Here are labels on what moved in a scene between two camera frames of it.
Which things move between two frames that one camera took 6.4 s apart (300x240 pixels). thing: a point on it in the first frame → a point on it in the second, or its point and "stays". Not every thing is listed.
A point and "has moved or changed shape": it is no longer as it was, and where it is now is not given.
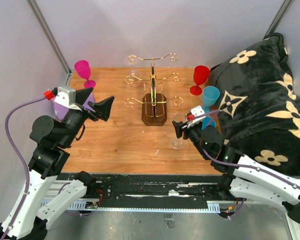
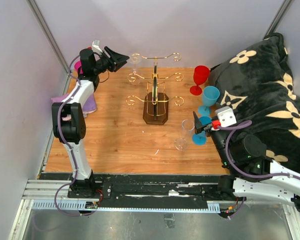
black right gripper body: [193, 133] → [208, 130]
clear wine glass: [133, 79] has moved or changed shape
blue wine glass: [211, 95] stays
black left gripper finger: [102, 108] → [118, 65]
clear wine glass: [178, 143] has moved or changed shape
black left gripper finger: [81, 95] → [115, 57]
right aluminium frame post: [279, 17] stays
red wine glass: [201, 74] stays
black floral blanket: [260, 114] stays
